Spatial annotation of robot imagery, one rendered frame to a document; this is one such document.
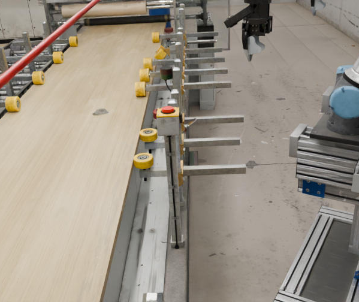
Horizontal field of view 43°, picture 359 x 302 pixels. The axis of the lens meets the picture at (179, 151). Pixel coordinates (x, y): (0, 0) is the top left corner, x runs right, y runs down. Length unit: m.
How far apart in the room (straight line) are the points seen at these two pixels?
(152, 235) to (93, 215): 0.41
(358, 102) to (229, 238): 1.55
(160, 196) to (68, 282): 0.92
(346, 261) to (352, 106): 1.09
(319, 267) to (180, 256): 0.94
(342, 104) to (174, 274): 0.78
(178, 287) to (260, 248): 1.33
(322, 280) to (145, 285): 0.97
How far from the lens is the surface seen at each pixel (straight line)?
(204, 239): 2.85
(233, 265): 2.67
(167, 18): 4.51
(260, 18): 1.57
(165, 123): 1.42
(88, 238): 1.45
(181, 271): 1.58
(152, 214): 2.01
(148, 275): 1.71
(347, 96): 1.54
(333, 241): 2.57
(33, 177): 1.85
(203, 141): 2.08
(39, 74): 2.93
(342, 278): 2.36
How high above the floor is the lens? 1.75
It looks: 27 degrees down
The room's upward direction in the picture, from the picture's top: 3 degrees counter-clockwise
